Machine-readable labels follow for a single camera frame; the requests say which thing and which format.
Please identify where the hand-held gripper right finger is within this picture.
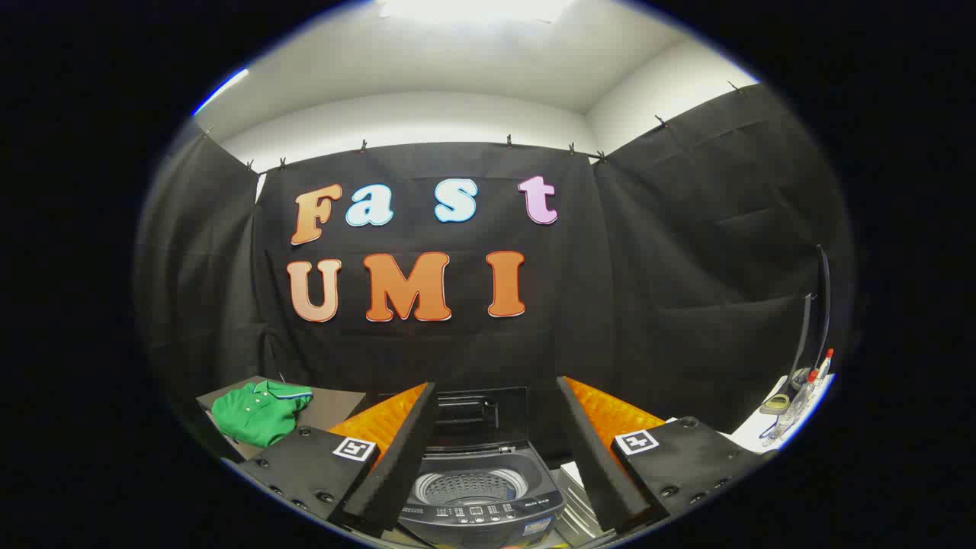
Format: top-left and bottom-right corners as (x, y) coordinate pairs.
(557, 376), (779, 535)

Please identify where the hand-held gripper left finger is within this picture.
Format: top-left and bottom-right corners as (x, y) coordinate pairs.
(221, 383), (437, 539)

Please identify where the grey washing machine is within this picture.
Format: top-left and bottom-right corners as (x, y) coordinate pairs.
(396, 441), (569, 549)

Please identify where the green polo shirt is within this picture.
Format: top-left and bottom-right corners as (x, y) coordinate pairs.
(211, 380), (313, 448)

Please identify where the grey-brown table board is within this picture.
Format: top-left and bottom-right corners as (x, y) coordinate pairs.
(196, 375), (368, 463)

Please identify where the black backdrop cloth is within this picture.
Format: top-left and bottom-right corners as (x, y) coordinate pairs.
(136, 84), (855, 458)

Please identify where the clear bottle with red cap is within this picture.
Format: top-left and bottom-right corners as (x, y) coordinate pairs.
(762, 370), (818, 447)
(793, 348), (835, 428)

